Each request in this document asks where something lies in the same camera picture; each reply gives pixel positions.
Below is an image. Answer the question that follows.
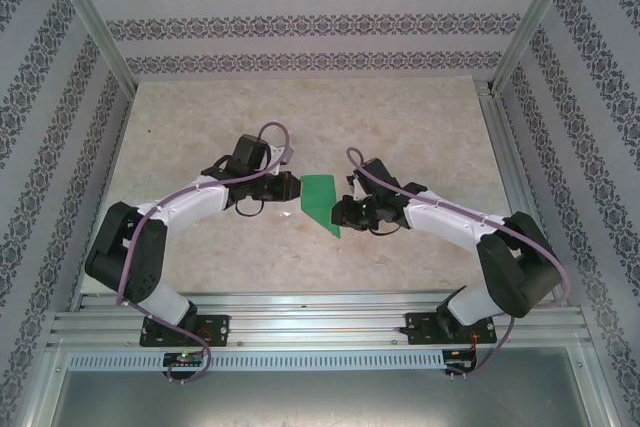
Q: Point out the green square paper sheet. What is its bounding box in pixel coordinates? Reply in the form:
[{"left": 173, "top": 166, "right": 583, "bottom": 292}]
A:
[{"left": 299, "top": 174, "right": 342, "bottom": 240}]

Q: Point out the grey metal sheet panel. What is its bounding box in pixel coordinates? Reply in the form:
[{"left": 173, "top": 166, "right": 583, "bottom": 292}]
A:
[{"left": 47, "top": 369, "right": 611, "bottom": 427}]

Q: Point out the right small circuit board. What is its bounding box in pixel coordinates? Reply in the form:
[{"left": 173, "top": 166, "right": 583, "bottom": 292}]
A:
[{"left": 446, "top": 350, "right": 477, "bottom": 372}]

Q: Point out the small circuit board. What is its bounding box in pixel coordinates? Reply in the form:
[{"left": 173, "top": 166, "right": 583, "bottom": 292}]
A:
[
  {"left": 163, "top": 351, "right": 206, "bottom": 368},
  {"left": 446, "top": 350, "right": 477, "bottom": 372}
]

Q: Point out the left small circuit board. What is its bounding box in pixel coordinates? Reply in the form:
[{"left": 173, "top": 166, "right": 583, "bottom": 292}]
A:
[{"left": 163, "top": 351, "right": 206, "bottom": 368}]

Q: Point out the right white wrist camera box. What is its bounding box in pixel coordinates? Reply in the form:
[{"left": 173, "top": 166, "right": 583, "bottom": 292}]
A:
[{"left": 348, "top": 172, "right": 370, "bottom": 202}]

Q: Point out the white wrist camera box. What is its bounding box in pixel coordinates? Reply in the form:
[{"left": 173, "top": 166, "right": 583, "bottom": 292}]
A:
[
  {"left": 267, "top": 144, "right": 294, "bottom": 168},
  {"left": 348, "top": 172, "right": 370, "bottom": 202}
]

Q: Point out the right gripper black wire loop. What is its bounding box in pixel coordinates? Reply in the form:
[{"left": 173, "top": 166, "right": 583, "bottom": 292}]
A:
[{"left": 367, "top": 219, "right": 401, "bottom": 239}]

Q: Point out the gripper black wire loop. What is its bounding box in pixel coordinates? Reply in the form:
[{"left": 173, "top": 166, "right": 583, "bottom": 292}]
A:
[
  {"left": 367, "top": 219, "right": 401, "bottom": 239},
  {"left": 231, "top": 196, "right": 266, "bottom": 219}
]

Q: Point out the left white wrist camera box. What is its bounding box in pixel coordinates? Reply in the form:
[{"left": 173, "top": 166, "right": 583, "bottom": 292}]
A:
[{"left": 267, "top": 144, "right": 294, "bottom": 168}]

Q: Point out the left gripper black wire loop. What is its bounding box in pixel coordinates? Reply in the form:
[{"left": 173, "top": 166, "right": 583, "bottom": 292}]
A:
[{"left": 231, "top": 196, "right": 266, "bottom": 219}]

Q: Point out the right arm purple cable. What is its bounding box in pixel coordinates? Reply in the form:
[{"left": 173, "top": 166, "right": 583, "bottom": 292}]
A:
[{"left": 346, "top": 146, "right": 571, "bottom": 381}]

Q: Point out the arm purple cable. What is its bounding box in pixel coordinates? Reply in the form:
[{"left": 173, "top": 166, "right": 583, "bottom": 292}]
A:
[
  {"left": 346, "top": 146, "right": 571, "bottom": 381},
  {"left": 115, "top": 121, "right": 295, "bottom": 384}
]

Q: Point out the aluminium mounting rail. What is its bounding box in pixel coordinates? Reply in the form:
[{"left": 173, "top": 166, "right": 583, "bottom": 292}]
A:
[{"left": 47, "top": 290, "right": 596, "bottom": 351}]

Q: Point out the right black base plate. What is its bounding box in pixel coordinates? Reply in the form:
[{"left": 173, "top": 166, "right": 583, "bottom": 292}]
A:
[{"left": 405, "top": 311, "right": 499, "bottom": 347}]

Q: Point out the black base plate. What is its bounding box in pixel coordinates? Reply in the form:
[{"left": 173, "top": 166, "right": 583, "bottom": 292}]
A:
[
  {"left": 405, "top": 311, "right": 499, "bottom": 347},
  {"left": 139, "top": 314, "right": 231, "bottom": 348}
]

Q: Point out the aluminium side rail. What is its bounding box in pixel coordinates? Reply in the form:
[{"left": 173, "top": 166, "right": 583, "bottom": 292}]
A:
[{"left": 475, "top": 77, "right": 569, "bottom": 308}]

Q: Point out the slotted grey cable duct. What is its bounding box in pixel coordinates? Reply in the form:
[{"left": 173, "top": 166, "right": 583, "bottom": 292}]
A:
[{"left": 67, "top": 350, "right": 447, "bottom": 373}]

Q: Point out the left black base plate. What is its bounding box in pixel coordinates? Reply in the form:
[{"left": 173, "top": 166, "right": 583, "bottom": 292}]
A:
[{"left": 139, "top": 314, "right": 231, "bottom": 348}]

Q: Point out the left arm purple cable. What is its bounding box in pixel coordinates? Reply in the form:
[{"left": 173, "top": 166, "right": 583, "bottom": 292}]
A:
[{"left": 115, "top": 121, "right": 295, "bottom": 384}]

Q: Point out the left aluminium frame post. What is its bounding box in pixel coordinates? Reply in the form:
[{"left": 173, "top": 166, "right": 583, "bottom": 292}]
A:
[{"left": 42, "top": 0, "right": 139, "bottom": 96}]

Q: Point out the aluminium frame post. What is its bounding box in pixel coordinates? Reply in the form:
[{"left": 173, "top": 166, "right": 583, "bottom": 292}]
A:
[
  {"left": 42, "top": 0, "right": 139, "bottom": 96},
  {"left": 489, "top": 0, "right": 586, "bottom": 96}
]

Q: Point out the right aluminium frame post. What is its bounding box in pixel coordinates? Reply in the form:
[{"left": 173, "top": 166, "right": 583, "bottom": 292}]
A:
[{"left": 489, "top": 0, "right": 586, "bottom": 96}]

